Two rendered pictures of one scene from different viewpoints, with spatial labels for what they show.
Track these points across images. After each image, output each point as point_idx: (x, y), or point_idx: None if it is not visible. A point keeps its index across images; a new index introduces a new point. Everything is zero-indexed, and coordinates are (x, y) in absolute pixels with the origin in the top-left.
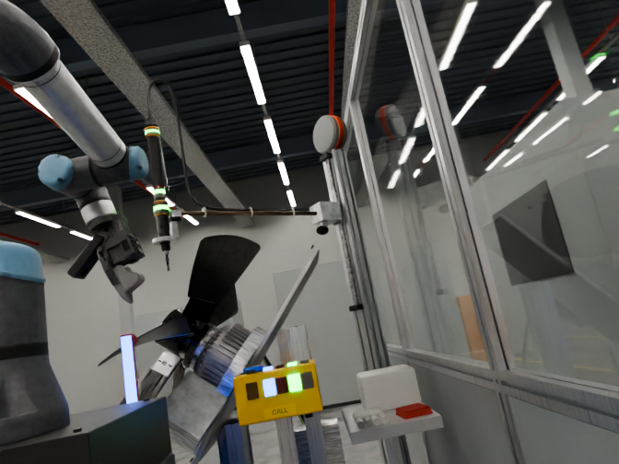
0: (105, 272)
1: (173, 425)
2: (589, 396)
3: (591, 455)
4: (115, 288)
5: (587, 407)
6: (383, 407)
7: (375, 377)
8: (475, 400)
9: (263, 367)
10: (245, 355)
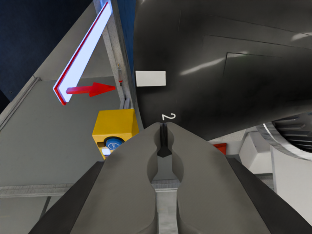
0: (33, 230)
1: None
2: (61, 191)
3: (76, 175)
4: (110, 153)
5: (69, 187)
6: (244, 141)
7: (253, 158)
8: (160, 172)
9: (104, 151)
10: (259, 127)
